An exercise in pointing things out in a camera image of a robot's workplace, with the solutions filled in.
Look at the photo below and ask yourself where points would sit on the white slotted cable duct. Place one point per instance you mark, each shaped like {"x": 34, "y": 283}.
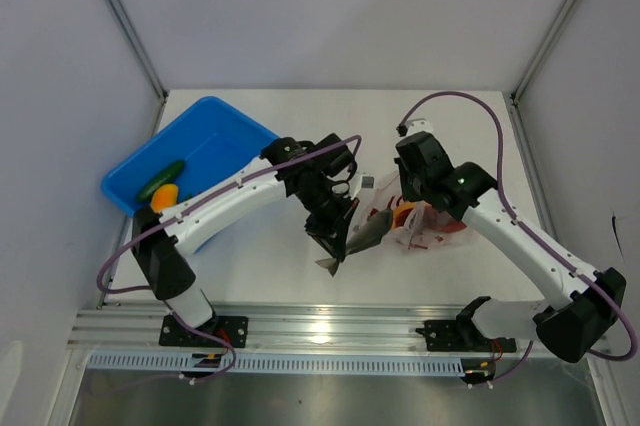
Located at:
{"x": 279, "y": 363}

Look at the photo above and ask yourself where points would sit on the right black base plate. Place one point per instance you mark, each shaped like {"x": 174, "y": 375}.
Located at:
{"x": 461, "y": 336}

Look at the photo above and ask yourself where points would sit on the red toy lobster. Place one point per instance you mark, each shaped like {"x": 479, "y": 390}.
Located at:
{"x": 428, "y": 229}

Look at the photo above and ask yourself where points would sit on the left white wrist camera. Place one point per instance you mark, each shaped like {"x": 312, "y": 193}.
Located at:
{"x": 361, "y": 183}

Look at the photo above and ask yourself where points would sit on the yellow toy mango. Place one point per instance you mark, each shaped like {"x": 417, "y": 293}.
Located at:
{"x": 166, "y": 196}

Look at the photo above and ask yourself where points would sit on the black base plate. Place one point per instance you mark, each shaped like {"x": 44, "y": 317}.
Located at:
{"x": 461, "y": 336}
{"x": 230, "y": 329}

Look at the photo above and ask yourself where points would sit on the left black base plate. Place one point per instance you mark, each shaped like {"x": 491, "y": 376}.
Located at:
{"x": 230, "y": 329}

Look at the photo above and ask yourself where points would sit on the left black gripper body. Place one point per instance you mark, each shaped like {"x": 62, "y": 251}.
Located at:
{"x": 323, "y": 209}

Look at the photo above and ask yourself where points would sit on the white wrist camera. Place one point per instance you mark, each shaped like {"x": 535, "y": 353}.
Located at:
{"x": 413, "y": 126}
{"x": 361, "y": 183}

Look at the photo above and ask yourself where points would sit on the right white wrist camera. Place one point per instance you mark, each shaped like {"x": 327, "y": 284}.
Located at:
{"x": 413, "y": 126}

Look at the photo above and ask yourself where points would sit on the toy steak slice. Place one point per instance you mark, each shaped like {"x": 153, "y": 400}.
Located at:
{"x": 402, "y": 214}

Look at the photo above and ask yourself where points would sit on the blue plastic bin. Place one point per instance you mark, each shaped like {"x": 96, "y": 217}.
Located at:
{"x": 214, "y": 139}

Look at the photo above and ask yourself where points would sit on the grey toy fish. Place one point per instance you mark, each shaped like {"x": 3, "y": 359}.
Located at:
{"x": 368, "y": 236}

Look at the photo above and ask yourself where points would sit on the aluminium mounting rail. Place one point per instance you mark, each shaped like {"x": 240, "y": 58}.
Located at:
{"x": 272, "y": 328}

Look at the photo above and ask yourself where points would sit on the green toy cucumber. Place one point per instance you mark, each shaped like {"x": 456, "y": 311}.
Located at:
{"x": 166, "y": 176}

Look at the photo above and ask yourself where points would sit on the clear pink-dotted zip bag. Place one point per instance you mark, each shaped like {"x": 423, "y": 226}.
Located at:
{"x": 387, "y": 194}

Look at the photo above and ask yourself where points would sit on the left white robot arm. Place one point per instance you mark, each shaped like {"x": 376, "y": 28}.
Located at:
{"x": 165, "y": 240}

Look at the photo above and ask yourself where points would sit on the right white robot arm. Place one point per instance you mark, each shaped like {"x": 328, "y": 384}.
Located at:
{"x": 579, "y": 304}

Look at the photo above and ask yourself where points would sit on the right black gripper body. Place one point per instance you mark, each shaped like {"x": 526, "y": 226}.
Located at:
{"x": 410, "y": 184}

